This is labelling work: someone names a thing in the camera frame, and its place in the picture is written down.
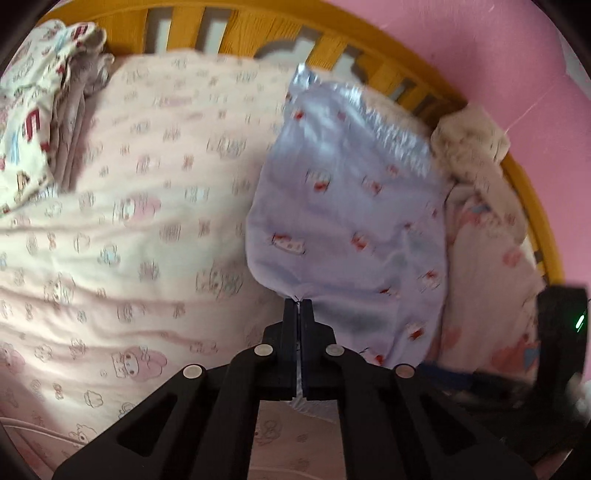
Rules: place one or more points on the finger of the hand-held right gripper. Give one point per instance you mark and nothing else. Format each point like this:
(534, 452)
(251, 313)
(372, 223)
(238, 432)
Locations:
(466, 382)

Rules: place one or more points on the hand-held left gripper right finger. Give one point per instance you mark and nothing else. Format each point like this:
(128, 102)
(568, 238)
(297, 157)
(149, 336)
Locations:
(308, 350)

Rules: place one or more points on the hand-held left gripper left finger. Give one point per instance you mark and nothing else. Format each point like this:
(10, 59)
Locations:
(290, 350)

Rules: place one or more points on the light purple printed pants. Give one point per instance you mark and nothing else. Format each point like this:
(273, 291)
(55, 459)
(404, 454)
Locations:
(341, 217)

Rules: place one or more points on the pink printed blanket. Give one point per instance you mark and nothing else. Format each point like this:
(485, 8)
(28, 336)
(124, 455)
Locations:
(489, 258)

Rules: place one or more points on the pink printed bed sheet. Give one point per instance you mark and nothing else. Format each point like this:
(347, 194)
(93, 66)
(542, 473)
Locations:
(161, 230)

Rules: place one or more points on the beige fluffy blanket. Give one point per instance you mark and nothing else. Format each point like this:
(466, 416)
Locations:
(468, 138)

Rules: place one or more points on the white printed folded cloth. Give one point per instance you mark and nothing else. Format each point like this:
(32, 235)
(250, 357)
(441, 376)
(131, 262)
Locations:
(27, 120)

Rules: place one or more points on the yellow wooden bed rail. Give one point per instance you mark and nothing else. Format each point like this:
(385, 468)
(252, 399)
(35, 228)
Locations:
(249, 27)

